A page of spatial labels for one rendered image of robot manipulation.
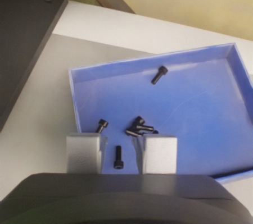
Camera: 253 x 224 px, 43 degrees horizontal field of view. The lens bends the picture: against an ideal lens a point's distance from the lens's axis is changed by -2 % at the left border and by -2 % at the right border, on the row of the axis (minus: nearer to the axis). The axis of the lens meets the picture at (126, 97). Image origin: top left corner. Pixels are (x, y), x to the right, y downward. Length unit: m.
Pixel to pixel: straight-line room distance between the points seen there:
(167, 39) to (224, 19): 0.44
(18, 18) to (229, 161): 0.20
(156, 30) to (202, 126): 0.09
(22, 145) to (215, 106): 0.14
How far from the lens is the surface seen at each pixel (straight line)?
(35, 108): 0.25
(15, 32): 0.28
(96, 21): 0.29
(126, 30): 0.28
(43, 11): 0.29
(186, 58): 0.26
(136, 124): 0.23
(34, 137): 0.24
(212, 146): 0.24
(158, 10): 0.69
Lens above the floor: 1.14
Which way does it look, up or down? 64 degrees down
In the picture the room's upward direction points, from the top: 5 degrees clockwise
